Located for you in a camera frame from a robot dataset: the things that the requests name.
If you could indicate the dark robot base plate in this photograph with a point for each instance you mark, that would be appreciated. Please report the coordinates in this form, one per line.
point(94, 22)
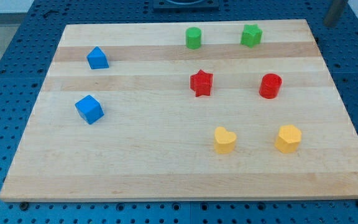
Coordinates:
point(163, 5)

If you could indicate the wooden board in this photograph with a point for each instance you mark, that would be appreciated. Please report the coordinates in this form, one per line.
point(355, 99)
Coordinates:
point(155, 141)

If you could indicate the blue triangle block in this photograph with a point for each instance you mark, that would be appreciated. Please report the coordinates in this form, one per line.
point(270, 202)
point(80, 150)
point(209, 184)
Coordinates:
point(97, 59)

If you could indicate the yellow heart block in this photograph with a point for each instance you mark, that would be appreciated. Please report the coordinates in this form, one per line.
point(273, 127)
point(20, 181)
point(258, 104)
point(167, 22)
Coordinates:
point(224, 140)

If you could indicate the grey metal rod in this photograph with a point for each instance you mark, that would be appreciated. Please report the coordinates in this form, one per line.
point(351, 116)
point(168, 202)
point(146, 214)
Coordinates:
point(334, 12)

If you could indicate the blue cube block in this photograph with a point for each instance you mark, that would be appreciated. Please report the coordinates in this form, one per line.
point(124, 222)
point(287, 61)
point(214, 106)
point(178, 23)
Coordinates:
point(89, 109)

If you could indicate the red star block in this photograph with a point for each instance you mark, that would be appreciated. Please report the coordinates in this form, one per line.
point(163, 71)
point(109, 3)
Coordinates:
point(201, 83)

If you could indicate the red cylinder block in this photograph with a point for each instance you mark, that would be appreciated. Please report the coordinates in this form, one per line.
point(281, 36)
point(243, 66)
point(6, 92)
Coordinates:
point(270, 86)

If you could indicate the green star block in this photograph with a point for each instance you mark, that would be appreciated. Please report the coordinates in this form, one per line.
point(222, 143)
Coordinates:
point(251, 35)

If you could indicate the green cylinder block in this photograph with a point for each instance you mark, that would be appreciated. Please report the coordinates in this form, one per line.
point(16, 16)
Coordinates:
point(193, 37)

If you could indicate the yellow hexagon block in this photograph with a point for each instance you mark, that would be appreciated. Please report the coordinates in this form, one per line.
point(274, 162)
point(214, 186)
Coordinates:
point(288, 139)

